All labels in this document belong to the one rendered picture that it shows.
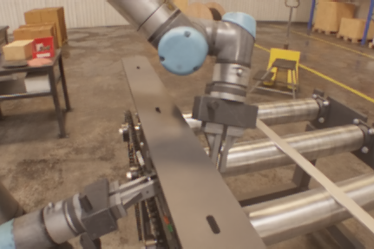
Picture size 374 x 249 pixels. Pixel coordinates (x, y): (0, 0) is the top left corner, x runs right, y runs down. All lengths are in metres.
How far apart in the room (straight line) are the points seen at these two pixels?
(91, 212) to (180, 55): 0.29
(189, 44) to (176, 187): 0.21
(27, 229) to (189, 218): 0.32
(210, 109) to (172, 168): 0.18
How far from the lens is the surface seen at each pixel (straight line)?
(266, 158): 0.98
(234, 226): 0.34
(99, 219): 0.49
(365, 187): 0.94
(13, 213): 0.68
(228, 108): 0.56
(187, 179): 0.40
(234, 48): 0.56
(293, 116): 1.37
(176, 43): 0.42
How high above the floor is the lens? 1.42
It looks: 28 degrees down
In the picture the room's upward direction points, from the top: 1 degrees clockwise
